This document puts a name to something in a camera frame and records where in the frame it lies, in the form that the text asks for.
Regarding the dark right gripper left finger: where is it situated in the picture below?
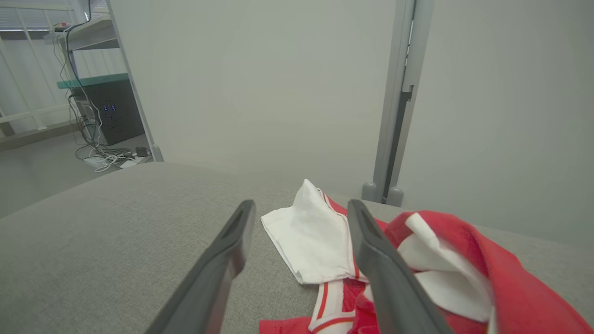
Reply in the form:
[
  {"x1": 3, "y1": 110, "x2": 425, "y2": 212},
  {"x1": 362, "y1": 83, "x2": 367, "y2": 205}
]
[{"x1": 144, "y1": 199, "x2": 257, "y2": 334}]

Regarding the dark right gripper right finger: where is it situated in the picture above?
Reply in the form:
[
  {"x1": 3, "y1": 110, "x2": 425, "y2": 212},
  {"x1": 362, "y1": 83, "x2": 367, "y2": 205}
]
[{"x1": 347, "y1": 199, "x2": 455, "y2": 334}]

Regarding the red jersey with white sleeves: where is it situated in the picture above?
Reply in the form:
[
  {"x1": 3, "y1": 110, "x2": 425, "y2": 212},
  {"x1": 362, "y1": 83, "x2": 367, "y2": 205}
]
[{"x1": 259, "y1": 179, "x2": 594, "y2": 334}]

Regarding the white power strip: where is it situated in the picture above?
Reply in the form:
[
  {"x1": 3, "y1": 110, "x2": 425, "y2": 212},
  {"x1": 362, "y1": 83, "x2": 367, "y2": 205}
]
[{"x1": 83, "y1": 155, "x2": 140, "y2": 170}]

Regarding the black computer tower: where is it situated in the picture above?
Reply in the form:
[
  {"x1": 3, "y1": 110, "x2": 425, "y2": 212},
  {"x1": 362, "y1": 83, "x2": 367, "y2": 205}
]
[{"x1": 72, "y1": 80, "x2": 145, "y2": 147}]

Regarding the teal green shelf board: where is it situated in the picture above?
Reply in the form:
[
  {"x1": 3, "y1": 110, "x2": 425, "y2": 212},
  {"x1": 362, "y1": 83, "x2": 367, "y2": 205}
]
[{"x1": 57, "y1": 73, "x2": 130, "y2": 90}]

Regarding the white metal railing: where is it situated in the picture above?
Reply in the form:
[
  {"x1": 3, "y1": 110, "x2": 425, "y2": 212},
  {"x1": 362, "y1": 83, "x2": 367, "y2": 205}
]
[{"x1": 0, "y1": 35, "x2": 75, "y2": 133}]

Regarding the grey metal shelf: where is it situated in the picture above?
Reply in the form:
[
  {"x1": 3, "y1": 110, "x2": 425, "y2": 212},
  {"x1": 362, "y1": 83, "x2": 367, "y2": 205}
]
[{"x1": 56, "y1": 0, "x2": 121, "y2": 52}]

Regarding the white window blind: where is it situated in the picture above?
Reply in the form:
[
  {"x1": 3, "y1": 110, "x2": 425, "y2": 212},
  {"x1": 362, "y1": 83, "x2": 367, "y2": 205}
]
[{"x1": 0, "y1": 7, "x2": 70, "y2": 32}]

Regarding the black hanging cable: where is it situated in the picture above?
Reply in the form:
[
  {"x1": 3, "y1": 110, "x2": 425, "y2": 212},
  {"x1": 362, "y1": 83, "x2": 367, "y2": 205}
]
[{"x1": 63, "y1": 0, "x2": 100, "y2": 149}]

